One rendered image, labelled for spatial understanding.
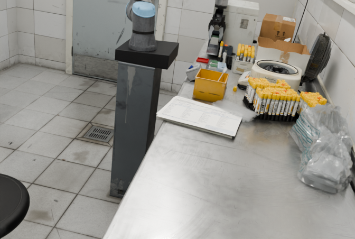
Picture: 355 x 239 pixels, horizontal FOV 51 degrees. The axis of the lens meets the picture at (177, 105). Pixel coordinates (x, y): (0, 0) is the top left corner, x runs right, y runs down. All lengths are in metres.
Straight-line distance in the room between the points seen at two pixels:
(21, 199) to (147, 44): 1.00
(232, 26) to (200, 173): 1.40
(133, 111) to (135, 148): 0.23
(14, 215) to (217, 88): 0.90
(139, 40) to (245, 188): 1.10
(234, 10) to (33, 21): 2.55
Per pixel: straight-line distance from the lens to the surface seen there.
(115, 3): 3.85
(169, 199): 1.02
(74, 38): 4.10
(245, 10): 2.36
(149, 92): 2.00
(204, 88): 1.60
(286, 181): 1.21
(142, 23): 1.95
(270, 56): 2.12
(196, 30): 3.76
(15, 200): 1.37
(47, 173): 2.61
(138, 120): 2.08
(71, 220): 2.26
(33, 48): 4.43
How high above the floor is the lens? 1.51
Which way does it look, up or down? 24 degrees down
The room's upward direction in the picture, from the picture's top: 8 degrees clockwise
